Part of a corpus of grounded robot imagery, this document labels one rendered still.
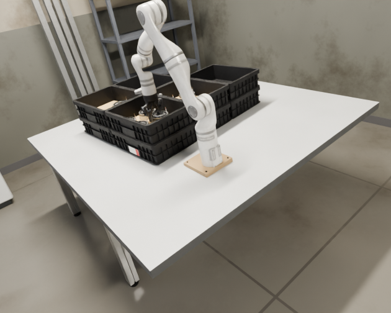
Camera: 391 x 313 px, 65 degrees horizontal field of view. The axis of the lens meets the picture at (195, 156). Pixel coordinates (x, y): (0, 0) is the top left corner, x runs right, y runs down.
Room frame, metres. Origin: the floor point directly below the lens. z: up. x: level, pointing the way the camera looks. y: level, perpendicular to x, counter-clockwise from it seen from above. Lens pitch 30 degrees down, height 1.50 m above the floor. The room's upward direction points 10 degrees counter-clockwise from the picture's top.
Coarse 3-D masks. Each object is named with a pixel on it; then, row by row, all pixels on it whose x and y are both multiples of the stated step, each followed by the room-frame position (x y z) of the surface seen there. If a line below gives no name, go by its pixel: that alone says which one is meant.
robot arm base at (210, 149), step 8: (200, 136) 1.21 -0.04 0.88; (208, 136) 1.20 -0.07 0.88; (216, 136) 1.23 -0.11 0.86; (200, 144) 1.22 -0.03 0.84; (208, 144) 1.20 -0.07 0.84; (216, 144) 1.22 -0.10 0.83; (200, 152) 1.23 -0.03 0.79; (208, 152) 1.20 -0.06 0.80; (216, 152) 1.21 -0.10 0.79; (208, 160) 1.20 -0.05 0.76; (216, 160) 1.20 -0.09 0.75
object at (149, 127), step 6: (138, 96) 1.76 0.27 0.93; (162, 96) 1.69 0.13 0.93; (126, 102) 1.70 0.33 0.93; (114, 108) 1.65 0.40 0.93; (180, 108) 1.46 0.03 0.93; (108, 114) 1.58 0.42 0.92; (114, 114) 1.54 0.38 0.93; (168, 114) 1.41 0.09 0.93; (174, 114) 1.42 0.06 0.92; (120, 120) 1.49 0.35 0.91; (126, 120) 1.45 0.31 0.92; (132, 120) 1.41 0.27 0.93; (156, 120) 1.36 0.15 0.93; (162, 120) 1.37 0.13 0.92; (138, 126) 1.37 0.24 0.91; (144, 126) 1.33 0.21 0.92; (150, 126) 1.32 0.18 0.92; (156, 126) 1.34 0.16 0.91
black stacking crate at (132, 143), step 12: (180, 132) 1.43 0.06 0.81; (192, 132) 1.50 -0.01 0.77; (120, 144) 1.58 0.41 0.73; (132, 144) 1.48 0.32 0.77; (144, 144) 1.36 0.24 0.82; (156, 144) 1.33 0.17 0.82; (168, 144) 1.39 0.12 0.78; (180, 144) 1.43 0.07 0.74; (144, 156) 1.40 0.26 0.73; (156, 156) 1.33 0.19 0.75; (168, 156) 1.37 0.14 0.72
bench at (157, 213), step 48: (288, 96) 1.92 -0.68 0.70; (336, 96) 1.78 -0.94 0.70; (48, 144) 1.84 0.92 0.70; (96, 144) 1.71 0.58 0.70; (192, 144) 1.49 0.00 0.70; (240, 144) 1.40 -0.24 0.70; (288, 144) 1.31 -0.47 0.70; (96, 192) 1.19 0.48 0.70; (144, 192) 1.13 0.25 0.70; (192, 192) 1.06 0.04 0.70; (240, 192) 1.01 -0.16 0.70; (144, 240) 0.83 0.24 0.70; (192, 240) 0.79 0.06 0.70
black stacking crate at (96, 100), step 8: (112, 88) 2.08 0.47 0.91; (88, 96) 1.98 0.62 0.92; (96, 96) 2.02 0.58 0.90; (104, 96) 2.05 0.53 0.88; (112, 96) 2.09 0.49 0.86; (120, 96) 2.03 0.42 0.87; (128, 96) 1.95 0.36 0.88; (88, 104) 1.97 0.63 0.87; (96, 104) 2.00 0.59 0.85; (80, 112) 1.89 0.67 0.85; (88, 112) 1.80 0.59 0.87; (96, 112) 1.70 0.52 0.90; (96, 120) 1.73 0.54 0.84; (104, 120) 1.65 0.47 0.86
